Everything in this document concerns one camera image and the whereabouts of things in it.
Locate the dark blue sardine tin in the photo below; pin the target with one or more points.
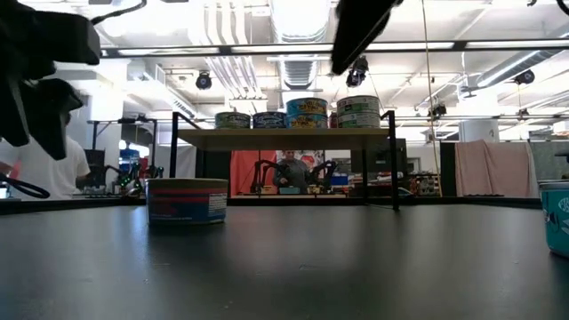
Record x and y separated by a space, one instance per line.
269 121

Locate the small dark screen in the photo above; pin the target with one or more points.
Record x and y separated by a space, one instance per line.
342 165

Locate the orange hanging cloth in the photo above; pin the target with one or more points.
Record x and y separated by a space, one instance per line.
242 169

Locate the white round column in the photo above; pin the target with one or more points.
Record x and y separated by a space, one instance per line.
479 131

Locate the wooden shelf with black legs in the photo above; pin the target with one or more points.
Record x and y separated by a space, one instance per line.
284 140

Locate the cluttered storage shelf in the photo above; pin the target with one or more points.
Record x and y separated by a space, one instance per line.
424 184

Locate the black overhead light bar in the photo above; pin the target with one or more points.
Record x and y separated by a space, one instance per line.
460 45

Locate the black partition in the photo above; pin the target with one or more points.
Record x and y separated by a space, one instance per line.
446 166

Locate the black background table frame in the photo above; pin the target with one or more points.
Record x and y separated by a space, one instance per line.
154 151

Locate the pink draped cloth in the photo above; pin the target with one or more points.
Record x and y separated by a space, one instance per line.
493 169

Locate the floral printed poster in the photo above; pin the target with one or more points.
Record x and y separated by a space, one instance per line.
318 156

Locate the white ceiling duct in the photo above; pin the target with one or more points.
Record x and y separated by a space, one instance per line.
298 18

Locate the black panel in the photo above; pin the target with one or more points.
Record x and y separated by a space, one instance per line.
95 162

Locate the teal fish-print can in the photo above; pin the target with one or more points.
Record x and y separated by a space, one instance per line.
555 222

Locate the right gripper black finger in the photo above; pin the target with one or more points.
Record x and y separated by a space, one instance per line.
355 31

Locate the black cabinet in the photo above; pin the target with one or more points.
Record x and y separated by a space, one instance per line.
378 160

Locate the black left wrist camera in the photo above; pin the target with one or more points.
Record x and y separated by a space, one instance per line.
66 37

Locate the tall blue red-striped can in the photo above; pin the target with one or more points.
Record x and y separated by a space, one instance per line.
186 202

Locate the blue storage box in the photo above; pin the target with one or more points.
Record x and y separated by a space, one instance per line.
340 180

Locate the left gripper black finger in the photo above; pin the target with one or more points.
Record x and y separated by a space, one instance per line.
11 115
51 115

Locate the black ceiling spotlight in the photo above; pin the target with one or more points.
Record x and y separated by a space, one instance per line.
524 77
359 73
438 110
203 81

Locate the red white round can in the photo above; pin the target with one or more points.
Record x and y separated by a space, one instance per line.
332 121

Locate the grey partition panel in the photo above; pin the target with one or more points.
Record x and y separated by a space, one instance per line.
549 160

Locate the background black robot arm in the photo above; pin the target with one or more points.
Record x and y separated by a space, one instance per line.
129 180
262 173
324 171

